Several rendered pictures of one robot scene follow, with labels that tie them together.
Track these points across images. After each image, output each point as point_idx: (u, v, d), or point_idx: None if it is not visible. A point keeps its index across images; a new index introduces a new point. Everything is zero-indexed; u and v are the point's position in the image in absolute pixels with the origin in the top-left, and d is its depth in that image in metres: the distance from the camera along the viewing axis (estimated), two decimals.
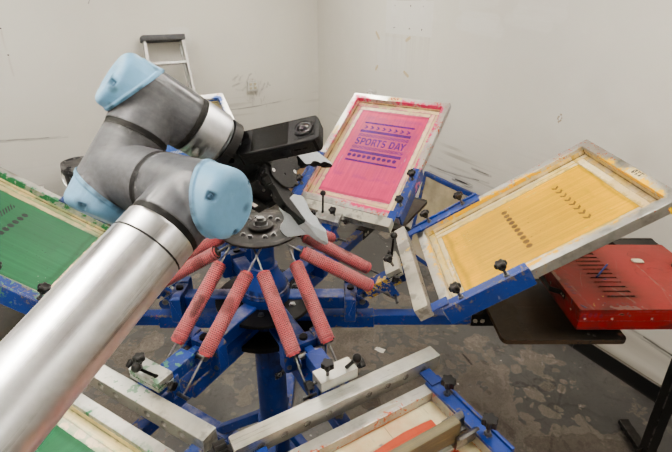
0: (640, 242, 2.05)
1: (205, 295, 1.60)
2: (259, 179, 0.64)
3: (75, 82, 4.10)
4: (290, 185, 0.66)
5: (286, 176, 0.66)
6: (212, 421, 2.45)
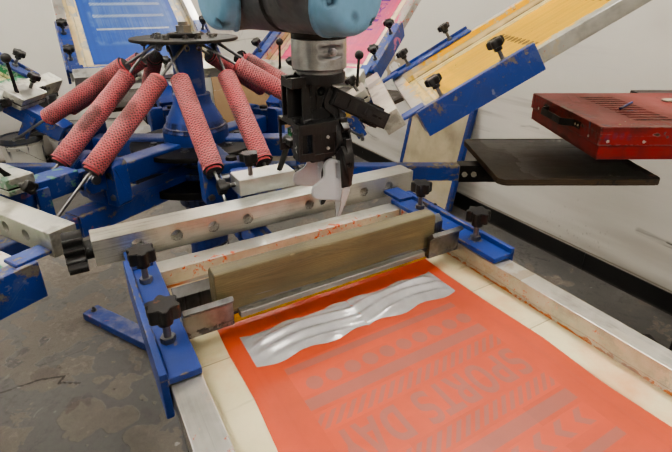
0: (670, 92, 1.65)
1: (102, 106, 1.20)
2: (337, 121, 0.65)
3: None
4: (348, 146, 0.68)
5: (344, 138, 0.68)
6: None
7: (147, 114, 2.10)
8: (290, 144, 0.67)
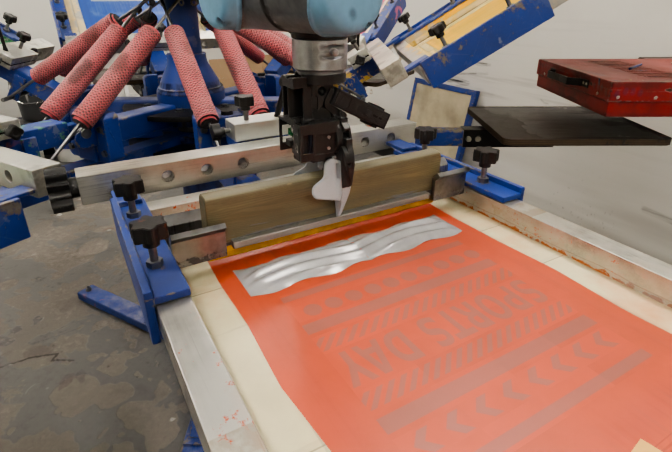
0: None
1: (93, 60, 1.15)
2: (338, 122, 0.65)
3: None
4: (349, 146, 0.68)
5: (345, 138, 0.68)
6: None
7: (143, 88, 2.06)
8: (290, 144, 0.67)
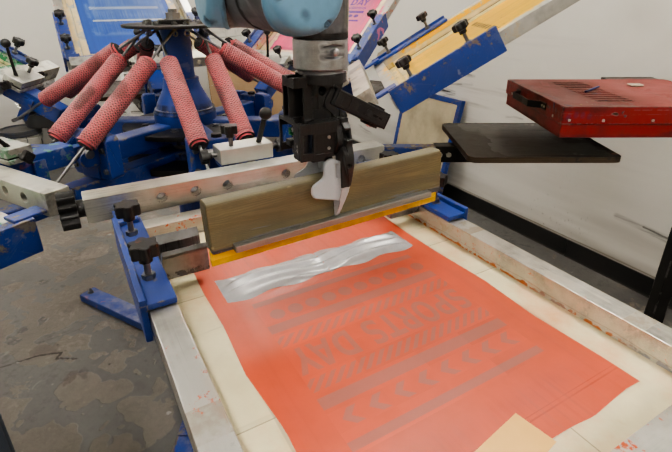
0: (638, 78, 1.73)
1: (96, 87, 1.28)
2: (338, 121, 0.65)
3: None
4: (349, 146, 0.68)
5: (345, 138, 0.68)
6: None
7: (142, 102, 2.19)
8: (291, 144, 0.67)
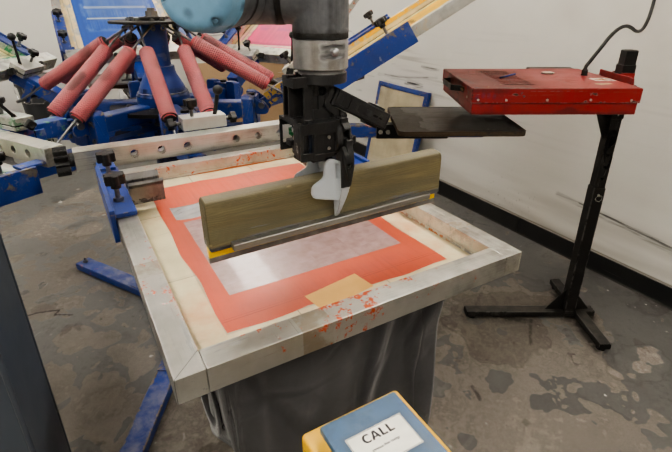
0: (557, 68, 2.00)
1: (86, 72, 1.55)
2: (338, 122, 0.65)
3: None
4: (349, 146, 0.68)
5: (345, 138, 0.68)
6: (135, 279, 2.40)
7: None
8: (291, 144, 0.67)
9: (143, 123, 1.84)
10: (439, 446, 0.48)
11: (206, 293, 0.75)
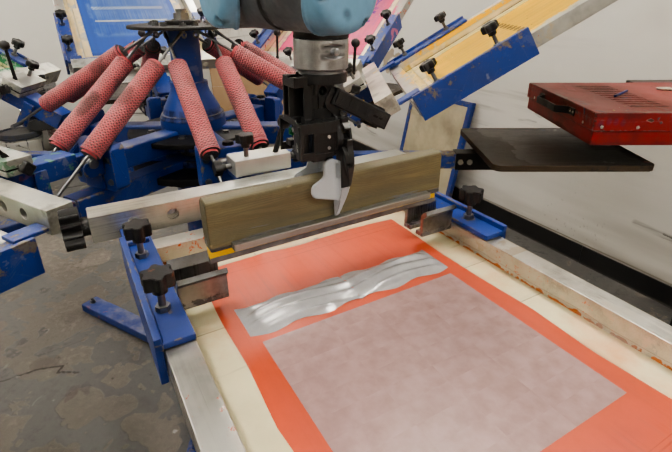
0: (666, 82, 1.66)
1: (100, 92, 1.21)
2: (338, 121, 0.65)
3: None
4: (349, 146, 0.68)
5: (345, 138, 0.68)
6: None
7: (146, 106, 2.11)
8: (291, 143, 0.67)
9: None
10: None
11: None
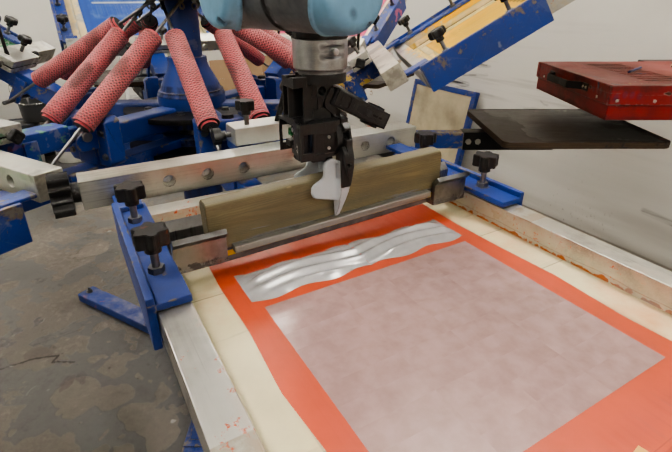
0: None
1: (94, 64, 1.16)
2: (338, 121, 0.65)
3: None
4: (349, 146, 0.68)
5: (345, 138, 0.68)
6: None
7: (143, 90, 2.06)
8: (291, 144, 0.67)
9: None
10: None
11: None
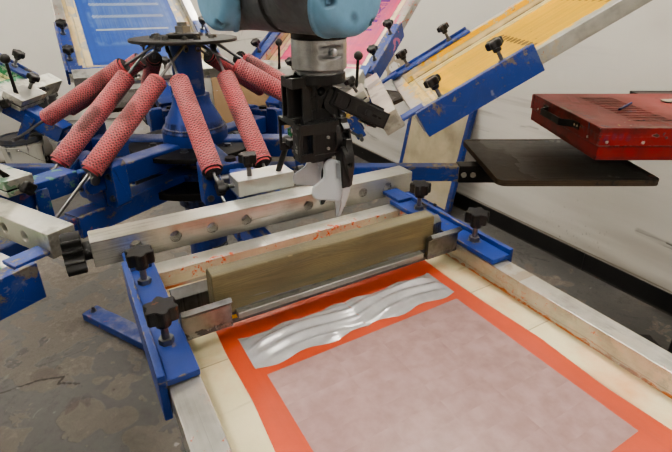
0: (670, 93, 1.65)
1: (101, 107, 1.20)
2: (337, 122, 0.65)
3: None
4: (348, 146, 0.68)
5: (344, 138, 0.68)
6: None
7: (147, 114, 2.10)
8: (290, 144, 0.67)
9: None
10: None
11: None
